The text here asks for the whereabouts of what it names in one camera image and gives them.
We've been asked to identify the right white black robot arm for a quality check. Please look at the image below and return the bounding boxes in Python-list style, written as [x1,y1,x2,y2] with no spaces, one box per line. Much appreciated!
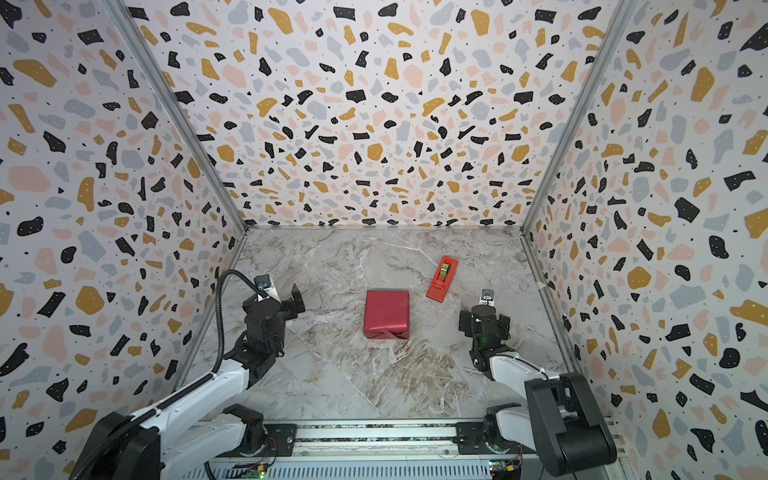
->
[458,303,618,476]

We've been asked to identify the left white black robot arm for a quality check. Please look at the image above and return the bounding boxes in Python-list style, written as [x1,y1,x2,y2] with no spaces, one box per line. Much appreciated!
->
[70,277,306,479]

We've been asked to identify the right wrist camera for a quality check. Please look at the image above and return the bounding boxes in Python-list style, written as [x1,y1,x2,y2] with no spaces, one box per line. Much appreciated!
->
[479,289,495,307]

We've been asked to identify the black corrugated cable conduit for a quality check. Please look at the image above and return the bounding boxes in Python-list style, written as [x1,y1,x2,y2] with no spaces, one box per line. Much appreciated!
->
[71,268,268,480]

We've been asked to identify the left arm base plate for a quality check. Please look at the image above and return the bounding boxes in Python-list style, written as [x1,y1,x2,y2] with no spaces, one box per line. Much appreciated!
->
[218,404,298,459]

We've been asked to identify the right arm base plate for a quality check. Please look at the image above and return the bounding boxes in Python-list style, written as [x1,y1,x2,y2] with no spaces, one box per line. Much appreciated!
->
[452,402,535,455]

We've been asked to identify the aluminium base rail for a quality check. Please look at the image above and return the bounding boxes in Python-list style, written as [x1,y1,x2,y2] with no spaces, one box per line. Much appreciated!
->
[116,418,628,480]

